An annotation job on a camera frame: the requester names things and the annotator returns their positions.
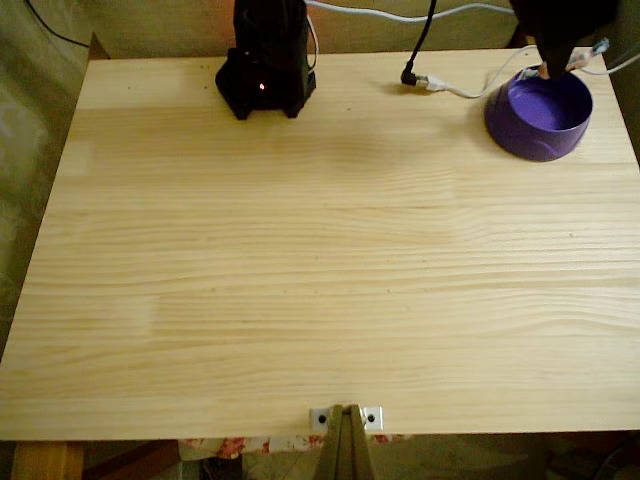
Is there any brown wooden furniture piece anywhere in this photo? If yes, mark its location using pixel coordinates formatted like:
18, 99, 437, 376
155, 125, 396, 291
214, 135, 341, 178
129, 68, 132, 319
9, 441, 85, 480

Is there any thin black floor cable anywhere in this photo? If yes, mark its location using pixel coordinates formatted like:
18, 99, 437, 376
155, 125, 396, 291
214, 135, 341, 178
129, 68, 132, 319
24, 0, 92, 50

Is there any purple bowl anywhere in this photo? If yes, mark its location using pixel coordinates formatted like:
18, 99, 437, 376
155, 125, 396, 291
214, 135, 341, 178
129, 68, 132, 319
483, 67, 595, 163

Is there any grey-white power cable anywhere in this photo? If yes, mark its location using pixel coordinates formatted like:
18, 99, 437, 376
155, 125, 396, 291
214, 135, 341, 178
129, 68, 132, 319
304, 0, 516, 25

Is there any white camera cable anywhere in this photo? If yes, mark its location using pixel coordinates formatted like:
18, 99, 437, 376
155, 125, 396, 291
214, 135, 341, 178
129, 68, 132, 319
414, 44, 640, 100

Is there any dark camera stand post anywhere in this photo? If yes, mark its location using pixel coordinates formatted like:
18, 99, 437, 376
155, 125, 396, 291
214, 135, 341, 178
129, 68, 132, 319
315, 402, 375, 480

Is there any white and red servo cable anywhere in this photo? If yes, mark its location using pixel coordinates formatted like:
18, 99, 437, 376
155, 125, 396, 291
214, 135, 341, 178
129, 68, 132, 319
305, 13, 320, 70

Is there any pink candy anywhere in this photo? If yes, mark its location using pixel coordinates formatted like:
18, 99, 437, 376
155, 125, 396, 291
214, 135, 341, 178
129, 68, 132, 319
519, 38, 611, 81

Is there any black plug cable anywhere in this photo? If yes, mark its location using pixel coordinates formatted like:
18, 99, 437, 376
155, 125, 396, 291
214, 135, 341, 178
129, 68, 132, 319
401, 0, 439, 87

